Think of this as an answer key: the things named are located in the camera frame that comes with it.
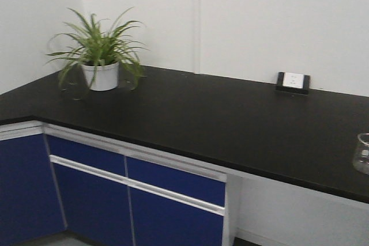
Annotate clear glass beaker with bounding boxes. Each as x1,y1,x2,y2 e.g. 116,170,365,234
352,133,368,175

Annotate blue cabinet drawer right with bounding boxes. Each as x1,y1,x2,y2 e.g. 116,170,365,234
126,157,225,206

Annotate blue cabinet drawer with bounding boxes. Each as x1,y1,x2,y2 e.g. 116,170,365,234
46,135,126,176
126,157,225,206

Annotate white plant pot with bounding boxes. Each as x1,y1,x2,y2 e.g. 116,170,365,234
82,62,119,92

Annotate green spider plant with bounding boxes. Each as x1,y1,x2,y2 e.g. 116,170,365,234
47,9,145,101

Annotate blue cabinet drawer left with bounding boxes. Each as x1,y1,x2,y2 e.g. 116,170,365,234
46,135,126,176

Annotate blue cabinet door right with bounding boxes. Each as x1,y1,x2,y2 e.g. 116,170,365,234
130,188,223,245

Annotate black socket housing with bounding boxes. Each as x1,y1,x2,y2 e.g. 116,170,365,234
276,72,310,94

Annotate blue cabinet door left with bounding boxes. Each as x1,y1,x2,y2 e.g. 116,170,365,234
54,164,133,245

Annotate blue corner cabinet door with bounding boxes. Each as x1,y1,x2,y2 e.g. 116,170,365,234
1,134,65,245

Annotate white wall power socket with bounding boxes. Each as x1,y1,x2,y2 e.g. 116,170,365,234
283,73,304,89

